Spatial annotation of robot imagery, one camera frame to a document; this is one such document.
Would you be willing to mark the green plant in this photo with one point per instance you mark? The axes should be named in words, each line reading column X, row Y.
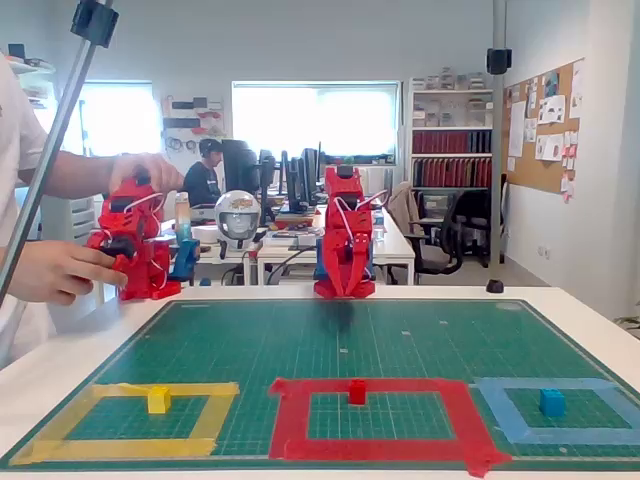
column 630, row 322

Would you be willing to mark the red cube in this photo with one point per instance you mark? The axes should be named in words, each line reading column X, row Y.
column 357, row 394

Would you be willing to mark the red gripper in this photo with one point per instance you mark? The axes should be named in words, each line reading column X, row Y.
column 345, row 254

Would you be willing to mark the red robot arm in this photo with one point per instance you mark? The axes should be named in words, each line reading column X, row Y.
column 342, row 190

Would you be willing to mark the beige jacket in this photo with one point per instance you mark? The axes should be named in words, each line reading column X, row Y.
column 402, row 205

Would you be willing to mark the person's left forearm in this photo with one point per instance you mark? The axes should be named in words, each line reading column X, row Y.
column 70, row 172

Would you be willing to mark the black office chair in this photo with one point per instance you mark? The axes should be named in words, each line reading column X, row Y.
column 440, row 245
column 475, row 220

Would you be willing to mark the wall tool organizer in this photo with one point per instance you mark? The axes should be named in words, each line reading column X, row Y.
column 182, row 106

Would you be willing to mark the red tape square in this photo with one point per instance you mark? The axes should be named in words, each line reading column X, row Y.
column 370, row 445

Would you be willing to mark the wide bright window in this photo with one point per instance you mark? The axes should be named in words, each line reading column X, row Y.
column 325, row 120

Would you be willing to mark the seated person in dark top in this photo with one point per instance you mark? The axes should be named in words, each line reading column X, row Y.
column 202, row 182

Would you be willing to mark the blue cube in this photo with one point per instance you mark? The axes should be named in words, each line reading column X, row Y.
column 552, row 404

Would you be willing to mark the white drawer cabinet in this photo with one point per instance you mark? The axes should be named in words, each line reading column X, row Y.
column 75, row 215

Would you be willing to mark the white bookshelf with binders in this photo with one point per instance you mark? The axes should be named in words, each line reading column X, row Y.
column 450, row 135

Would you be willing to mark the black pole foot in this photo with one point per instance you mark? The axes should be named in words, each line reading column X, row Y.
column 495, row 286

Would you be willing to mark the yellow tape square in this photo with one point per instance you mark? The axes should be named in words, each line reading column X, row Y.
column 125, row 447

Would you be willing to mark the red leader arm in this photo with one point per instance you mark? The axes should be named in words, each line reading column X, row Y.
column 135, row 270

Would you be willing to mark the colourful drink bottle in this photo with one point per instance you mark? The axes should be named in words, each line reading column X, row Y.
column 182, row 220

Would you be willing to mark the green cutting mat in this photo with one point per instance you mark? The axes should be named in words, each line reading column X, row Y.
column 250, row 350

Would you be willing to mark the white helmet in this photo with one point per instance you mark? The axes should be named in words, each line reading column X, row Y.
column 237, row 220

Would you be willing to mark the black pole bracket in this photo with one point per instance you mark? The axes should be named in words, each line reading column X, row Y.
column 95, row 22
column 498, row 61

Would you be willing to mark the blue table clamp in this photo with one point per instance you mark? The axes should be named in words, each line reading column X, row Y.
column 186, row 257
column 320, row 247

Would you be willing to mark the blue tape square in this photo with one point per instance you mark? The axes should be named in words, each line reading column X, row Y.
column 550, row 436

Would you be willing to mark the yellow cube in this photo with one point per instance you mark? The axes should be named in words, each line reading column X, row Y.
column 159, row 401

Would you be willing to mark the white wall socket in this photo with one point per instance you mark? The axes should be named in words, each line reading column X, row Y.
column 544, row 251

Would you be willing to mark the black computer monitor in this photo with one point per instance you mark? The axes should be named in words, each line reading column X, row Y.
column 240, row 165
column 267, row 175
column 295, row 180
column 312, row 170

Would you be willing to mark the small bright window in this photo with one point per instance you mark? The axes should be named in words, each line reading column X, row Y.
column 120, row 120

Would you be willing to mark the person's left hand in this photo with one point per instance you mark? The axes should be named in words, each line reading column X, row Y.
column 160, row 170

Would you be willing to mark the white wall shelf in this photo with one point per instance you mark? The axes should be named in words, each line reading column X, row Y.
column 35, row 65

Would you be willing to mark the cork pin board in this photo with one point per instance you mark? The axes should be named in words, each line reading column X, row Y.
column 545, row 150

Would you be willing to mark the person's right hand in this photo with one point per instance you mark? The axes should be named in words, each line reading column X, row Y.
column 55, row 272

